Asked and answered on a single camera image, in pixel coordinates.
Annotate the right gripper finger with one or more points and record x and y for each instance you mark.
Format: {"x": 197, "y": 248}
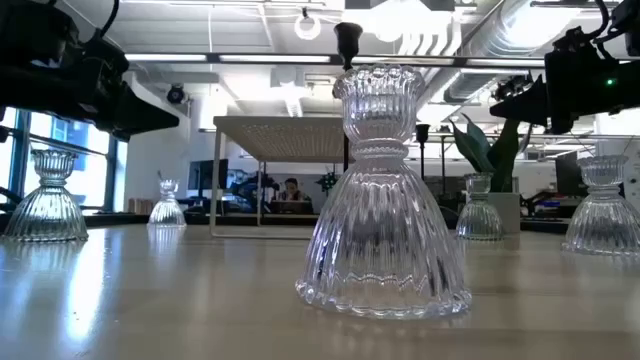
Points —
{"x": 530, "y": 107}

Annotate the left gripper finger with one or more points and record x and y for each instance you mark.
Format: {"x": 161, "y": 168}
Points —
{"x": 145, "y": 112}

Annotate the clear glass candle holder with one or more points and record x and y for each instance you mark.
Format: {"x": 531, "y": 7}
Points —
{"x": 167, "y": 210}
{"x": 605, "y": 220}
{"x": 382, "y": 225}

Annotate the green glass candle holder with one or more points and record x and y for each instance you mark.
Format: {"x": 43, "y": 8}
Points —
{"x": 479, "y": 215}
{"x": 47, "y": 210}

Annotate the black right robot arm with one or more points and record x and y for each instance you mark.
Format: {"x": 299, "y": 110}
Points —
{"x": 627, "y": 20}

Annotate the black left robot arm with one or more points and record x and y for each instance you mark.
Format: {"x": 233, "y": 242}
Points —
{"x": 25, "y": 80}

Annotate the green snake plant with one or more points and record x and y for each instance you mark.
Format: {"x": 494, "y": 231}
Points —
{"x": 492, "y": 160}

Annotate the black computer monitor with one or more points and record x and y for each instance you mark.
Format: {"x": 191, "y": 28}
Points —
{"x": 567, "y": 175}
{"x": 207, "y": 175}

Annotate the wooden pallet boards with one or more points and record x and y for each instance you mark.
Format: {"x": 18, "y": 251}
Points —
{"x": 140, "y": 206}

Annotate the white plant pot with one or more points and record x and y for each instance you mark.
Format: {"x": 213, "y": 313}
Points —
{"x": 510, "y": 212}

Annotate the white perforated shelf riser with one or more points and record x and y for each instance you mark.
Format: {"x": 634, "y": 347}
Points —
{"x": 280, "y": 137}

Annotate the overhead light bar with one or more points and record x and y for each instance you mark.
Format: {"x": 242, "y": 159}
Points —
{"x": 275, "y": 58}

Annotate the person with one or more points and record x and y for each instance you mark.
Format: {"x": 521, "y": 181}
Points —
{"x": 291, "y": 189}

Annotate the black camera on mount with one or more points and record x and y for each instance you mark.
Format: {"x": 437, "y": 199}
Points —
{"x": 507, "y": 86}

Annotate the black ceiling camera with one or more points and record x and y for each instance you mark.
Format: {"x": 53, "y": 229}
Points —
{"x": 175, "y": 94}

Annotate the silver ceiling ventilation duct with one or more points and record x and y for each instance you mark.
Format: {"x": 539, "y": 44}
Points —
{"x": 500, "y": 35}

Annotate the black aluminium table frame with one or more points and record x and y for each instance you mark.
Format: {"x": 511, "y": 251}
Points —
{"x": 115, "y": 219}

